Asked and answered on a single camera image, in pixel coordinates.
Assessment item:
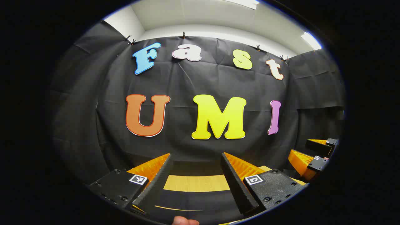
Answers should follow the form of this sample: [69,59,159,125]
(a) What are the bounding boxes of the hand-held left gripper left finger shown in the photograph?
[88,153,173,216]

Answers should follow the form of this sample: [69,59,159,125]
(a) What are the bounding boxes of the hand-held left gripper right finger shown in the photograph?
[220,152,309,215]

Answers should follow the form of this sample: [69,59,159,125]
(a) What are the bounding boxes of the dark denim jeans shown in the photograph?
[137,189,250,225]

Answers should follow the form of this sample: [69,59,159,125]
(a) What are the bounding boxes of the black backdrop cloth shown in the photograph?
[52,20,346,188]

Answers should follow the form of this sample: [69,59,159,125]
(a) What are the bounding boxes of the ceiling light panel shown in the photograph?
[222,0,260,10]
[301,31,322,51]

